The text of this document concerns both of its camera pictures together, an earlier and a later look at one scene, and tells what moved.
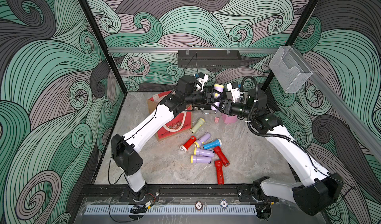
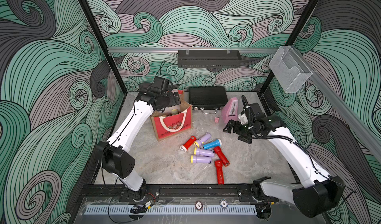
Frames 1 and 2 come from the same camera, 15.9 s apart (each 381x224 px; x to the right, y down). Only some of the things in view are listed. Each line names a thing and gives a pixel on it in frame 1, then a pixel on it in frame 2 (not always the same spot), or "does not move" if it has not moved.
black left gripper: x=209 y=96 → x=171 y=102
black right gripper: x=227 y=106 → x=235 y=130
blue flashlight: x=217 y=143 does not move
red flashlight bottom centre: x=220 y=177 does not move
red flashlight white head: x=184 y=148 does not move
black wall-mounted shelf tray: x=209 y=58 does not move
